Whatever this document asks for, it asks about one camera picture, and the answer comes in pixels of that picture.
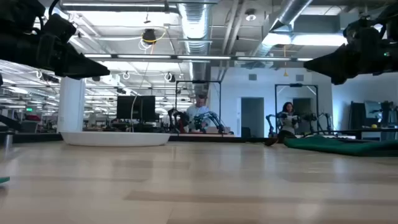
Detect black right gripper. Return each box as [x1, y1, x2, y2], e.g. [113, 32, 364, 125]
[303, 39, 398, 85]

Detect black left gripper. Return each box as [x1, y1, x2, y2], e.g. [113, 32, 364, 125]
[0, 30, 111, 78]

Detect white round plate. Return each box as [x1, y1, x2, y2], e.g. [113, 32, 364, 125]
[60, 131, 172, 147]

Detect dark green cloth napkin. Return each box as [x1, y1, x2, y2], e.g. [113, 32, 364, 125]
[283, 135, 398, 157]

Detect white pillar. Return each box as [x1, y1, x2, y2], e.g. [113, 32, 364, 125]
[57, 77, 86, 133]

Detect background monitor on stand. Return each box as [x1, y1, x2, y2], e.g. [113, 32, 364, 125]
[363, 100, 384, 124]

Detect black background monitors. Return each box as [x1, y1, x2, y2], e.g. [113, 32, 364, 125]
[116, 95, 156, 123]

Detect person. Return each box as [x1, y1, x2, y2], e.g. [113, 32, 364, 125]
[277, 101, 300, 139]
[185, 93, 211, 133]

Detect long ceiling light strip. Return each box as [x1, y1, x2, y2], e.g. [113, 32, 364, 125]
[83, 54, 313, 62]

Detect black background station frame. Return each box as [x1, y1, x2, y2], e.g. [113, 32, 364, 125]
[174, 80, 223, 133]
[274, 83, 320, 135]

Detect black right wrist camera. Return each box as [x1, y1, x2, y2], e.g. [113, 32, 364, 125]
[343, 17, 382, 47]

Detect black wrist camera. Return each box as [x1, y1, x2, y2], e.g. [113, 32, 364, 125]
[42, 12, 78, 44]
[343, 17, 382, 47]

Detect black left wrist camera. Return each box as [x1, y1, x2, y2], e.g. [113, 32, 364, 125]
[42, 12, 78, 44]

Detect slanted silver ceiling duct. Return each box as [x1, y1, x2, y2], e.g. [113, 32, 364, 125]
[250, 0, 313, 57]

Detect black ceiling camera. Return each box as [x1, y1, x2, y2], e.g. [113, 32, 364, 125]
[141, 28, 158, 45]

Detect black aluminium table frame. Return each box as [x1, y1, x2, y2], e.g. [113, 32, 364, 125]
[0, 133, 398, 144]

